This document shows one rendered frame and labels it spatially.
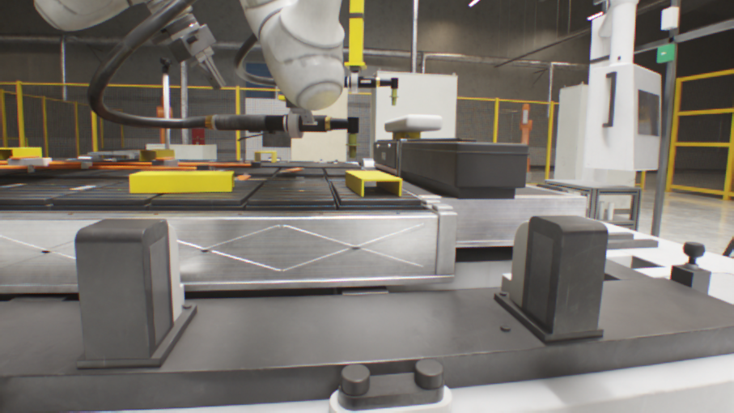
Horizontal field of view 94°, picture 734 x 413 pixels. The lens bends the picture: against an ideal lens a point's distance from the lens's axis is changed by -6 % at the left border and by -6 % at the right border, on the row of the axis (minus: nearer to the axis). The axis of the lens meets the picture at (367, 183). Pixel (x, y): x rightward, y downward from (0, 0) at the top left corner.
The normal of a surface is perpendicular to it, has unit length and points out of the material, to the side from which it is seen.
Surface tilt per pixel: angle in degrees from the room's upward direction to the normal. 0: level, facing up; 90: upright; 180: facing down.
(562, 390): 0
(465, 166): 90
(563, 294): 90
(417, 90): 90
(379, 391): 0
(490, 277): 90
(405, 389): 0
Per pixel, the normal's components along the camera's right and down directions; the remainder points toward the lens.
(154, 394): 0.15, 0.11
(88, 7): 0.58, 0.78
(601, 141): -0.83, 0.04
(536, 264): -0.99, 0.00
